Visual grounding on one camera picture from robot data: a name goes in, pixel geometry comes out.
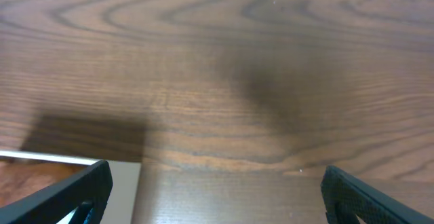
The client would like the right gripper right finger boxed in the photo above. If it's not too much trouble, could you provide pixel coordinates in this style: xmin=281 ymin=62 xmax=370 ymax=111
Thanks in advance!
xmin=321 ymin=166 xmax=433 ymax=224

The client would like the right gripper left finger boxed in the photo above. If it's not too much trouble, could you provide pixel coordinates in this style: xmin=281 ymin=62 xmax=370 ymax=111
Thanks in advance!
xmin=1 ymin=160 xmax=113 ymax=224

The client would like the white cardboard box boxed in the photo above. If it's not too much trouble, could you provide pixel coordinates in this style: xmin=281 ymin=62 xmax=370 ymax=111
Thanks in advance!
xmin=1 ymin=150 xmax=141 ymax=224

